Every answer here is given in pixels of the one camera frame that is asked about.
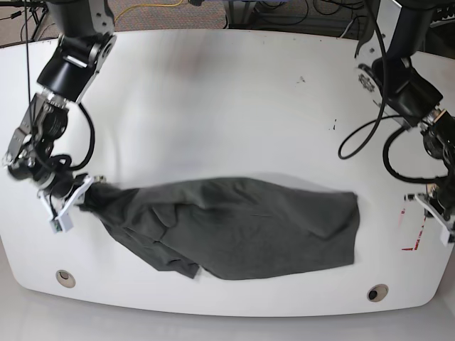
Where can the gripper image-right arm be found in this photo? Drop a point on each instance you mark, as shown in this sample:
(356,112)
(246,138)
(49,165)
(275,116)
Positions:
(438,202)

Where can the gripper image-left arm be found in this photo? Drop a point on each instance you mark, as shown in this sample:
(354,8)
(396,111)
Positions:
(59,194)

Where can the dark grey T-shirt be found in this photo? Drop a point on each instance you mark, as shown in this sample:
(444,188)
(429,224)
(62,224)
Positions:
(234,228)

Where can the red tape rectangle marking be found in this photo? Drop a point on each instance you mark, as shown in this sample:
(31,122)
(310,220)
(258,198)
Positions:
(411,226)

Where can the black tripod stand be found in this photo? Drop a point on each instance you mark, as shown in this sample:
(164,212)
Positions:
(19,22)

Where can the wrist camera on image-right arm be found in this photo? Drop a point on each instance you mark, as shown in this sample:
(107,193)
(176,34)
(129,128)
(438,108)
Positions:
(447,236)

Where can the wrist camera on image-left arm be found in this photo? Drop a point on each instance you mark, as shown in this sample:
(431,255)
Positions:
(61,223)

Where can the left table cable grommet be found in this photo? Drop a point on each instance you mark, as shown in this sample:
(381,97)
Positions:
(65,279)

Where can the table cable grommet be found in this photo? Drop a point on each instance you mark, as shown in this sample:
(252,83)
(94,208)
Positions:
(65,279)
(377,293)

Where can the right table cable grommet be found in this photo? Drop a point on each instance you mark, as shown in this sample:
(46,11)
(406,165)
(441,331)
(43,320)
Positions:
(377,293)

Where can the grey metal frame background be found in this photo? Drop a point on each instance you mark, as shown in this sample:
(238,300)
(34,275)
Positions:
(239,13)

